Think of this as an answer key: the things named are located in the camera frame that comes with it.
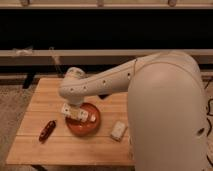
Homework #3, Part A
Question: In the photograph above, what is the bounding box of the black eraser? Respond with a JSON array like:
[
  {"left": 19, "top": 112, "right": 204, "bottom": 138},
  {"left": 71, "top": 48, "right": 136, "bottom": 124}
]
[{"left": 98, "top": 94, "right": 110, "bottom": 100}]

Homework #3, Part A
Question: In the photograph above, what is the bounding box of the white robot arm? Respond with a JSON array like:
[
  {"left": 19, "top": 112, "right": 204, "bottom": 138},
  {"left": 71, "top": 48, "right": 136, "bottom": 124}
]
[{"left": 59, "top": 51, "right": 208, "bottom": 171}]

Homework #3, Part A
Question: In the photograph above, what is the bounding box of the white sponge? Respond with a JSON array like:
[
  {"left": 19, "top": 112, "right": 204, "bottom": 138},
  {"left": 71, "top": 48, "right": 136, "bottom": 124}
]
[{"left": 110, "top": 121, "right": 127, "bottom": 141}]

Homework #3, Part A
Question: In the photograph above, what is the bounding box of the white tube on plate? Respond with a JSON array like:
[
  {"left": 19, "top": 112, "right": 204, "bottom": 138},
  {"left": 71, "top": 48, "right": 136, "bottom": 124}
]
[{"left": 61, "top": 103, "right": 96, "bottom": 122}]

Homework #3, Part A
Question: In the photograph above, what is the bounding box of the orange round plate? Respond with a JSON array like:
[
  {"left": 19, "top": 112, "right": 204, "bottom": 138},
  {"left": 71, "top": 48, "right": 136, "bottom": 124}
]
[{"left": 65, "top": 103, "right": 101, "bottom": 137}]

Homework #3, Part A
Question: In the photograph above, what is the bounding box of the dark red snack bar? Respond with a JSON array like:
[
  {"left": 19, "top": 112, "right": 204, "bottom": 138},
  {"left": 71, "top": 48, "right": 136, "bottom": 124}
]
[{"left": 39, "top": 120, "right": 56, "bottom": 142}]

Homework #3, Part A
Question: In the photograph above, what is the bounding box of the black floor cable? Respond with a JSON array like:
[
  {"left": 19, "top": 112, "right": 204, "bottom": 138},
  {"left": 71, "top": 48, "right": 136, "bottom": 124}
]
[{"left": 205, "top": 98, "right": 213, "bottom": 168}]

